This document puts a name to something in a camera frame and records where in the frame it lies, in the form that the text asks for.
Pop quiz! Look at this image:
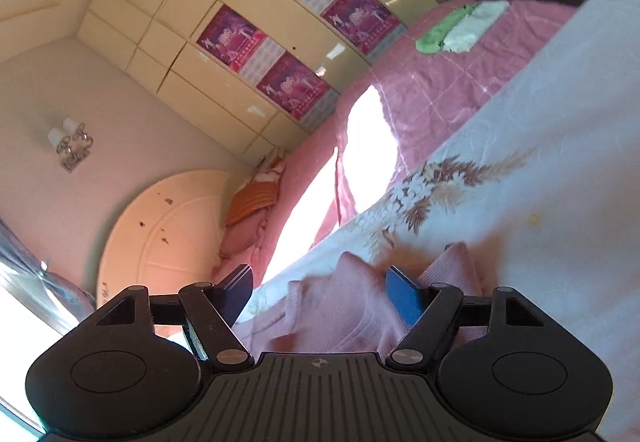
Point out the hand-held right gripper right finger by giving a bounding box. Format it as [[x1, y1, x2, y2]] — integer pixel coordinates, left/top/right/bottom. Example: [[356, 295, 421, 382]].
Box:
[[385, 267, 547, 369]]

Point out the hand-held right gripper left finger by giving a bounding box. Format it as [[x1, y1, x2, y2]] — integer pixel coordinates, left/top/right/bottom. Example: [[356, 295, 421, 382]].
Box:
[[92, 265, 254, 369]]

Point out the pink sweater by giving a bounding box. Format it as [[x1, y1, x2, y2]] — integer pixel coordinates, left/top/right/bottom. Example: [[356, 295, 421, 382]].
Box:
[[235, 242, 488, 358]]

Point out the pink pillow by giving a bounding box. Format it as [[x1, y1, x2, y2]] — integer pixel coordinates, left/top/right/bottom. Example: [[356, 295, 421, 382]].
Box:
[[217, 207, 266, 265]]

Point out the striped orange pillow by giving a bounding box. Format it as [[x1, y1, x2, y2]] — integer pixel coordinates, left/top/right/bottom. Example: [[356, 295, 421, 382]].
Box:
[[225, 147, 288, 228]]

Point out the cream wooden headboard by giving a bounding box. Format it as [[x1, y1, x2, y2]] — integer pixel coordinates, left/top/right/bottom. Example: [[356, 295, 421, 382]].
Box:
[[95, 167, 241, 308]]

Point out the grey patterned curtain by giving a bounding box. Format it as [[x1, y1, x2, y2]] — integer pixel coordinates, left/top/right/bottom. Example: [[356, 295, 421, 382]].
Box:
[[0, 217, 96, 313]]

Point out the floral white bedsheet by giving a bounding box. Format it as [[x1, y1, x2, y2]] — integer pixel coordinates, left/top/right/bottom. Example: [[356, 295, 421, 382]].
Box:
[[235, 0, 640, 373]]

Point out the window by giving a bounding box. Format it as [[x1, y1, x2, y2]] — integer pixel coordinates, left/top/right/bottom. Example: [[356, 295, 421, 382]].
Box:
[[0, 262, 81, 423]]

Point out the pink checked bedspread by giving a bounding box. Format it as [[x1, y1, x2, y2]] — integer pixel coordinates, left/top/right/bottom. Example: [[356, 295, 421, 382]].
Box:
[[250, 0, 581, 283]]

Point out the green cloth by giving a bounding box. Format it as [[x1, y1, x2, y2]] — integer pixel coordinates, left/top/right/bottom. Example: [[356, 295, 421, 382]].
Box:
[[416, 5, 476, 54]]

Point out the white cloth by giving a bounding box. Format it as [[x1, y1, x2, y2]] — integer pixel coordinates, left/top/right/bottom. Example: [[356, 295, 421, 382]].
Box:
[[442, 0, 511, 54]]

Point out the cream wardrobe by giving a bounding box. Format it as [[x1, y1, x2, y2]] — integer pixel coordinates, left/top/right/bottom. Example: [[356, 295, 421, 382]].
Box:
[[75, 0, 446, 163]]

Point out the silver wall lamp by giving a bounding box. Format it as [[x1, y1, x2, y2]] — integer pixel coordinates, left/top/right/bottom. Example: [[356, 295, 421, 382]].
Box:
[[47, 117, 93, 173]]

